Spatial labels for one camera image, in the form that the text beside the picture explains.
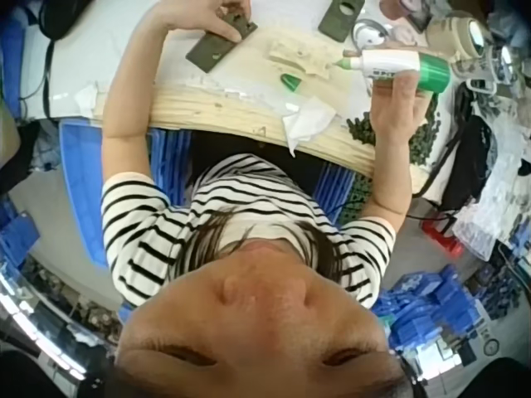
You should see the person's right hand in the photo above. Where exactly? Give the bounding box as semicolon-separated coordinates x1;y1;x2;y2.
367;70;431;148

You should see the person's left hand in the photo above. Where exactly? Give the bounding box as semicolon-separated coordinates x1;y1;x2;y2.
157;0;252;44

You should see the white and green glue bottle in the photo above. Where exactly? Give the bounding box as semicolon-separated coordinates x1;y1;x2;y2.
334;48;451;93

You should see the pile of dark green pieces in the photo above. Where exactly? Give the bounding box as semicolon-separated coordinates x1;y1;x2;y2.
345;94;441;167

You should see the beige ceramic mug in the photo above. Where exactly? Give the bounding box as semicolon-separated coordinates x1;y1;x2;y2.
424;11;487;64

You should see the black bag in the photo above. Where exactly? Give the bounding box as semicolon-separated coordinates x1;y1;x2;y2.
450;80;499;177

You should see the dark green plate with hole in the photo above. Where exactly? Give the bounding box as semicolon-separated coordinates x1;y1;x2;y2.
318;0;367;43

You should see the clear glass jar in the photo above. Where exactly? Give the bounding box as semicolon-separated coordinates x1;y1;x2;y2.
455;44;522;86

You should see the white crumpled tissue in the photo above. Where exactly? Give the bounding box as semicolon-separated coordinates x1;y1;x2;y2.
281;96;338;158

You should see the beige wooden model piece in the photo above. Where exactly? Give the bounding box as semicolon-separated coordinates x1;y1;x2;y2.
267;38;334;79

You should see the green mesh basket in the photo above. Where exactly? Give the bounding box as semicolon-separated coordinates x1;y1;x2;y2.
339;172;375;227

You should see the white patterned plastic bag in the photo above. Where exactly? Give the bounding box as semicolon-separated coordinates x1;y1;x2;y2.
451;99;531;260

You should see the red box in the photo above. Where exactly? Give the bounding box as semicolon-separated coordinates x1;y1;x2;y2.
420;214;465;257

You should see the beige bamboo mat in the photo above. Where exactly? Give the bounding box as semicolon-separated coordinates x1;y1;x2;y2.
149;80;418;180

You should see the stack of blue packets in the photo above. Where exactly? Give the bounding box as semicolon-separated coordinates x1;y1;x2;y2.
373;265;480;356

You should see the white paper scrap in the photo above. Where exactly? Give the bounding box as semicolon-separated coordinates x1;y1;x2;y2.
76;80;111;118

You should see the blue plastic crate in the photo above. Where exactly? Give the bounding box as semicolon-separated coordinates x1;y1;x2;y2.
57;118;194;269

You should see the black rounded object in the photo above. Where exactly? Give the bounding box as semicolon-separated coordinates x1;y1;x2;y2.
38;0;80;41

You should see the white round wired device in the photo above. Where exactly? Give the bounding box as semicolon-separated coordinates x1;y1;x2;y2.
351;18;392;47

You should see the black cable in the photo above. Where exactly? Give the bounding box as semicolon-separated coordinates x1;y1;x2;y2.
17;37;58;122

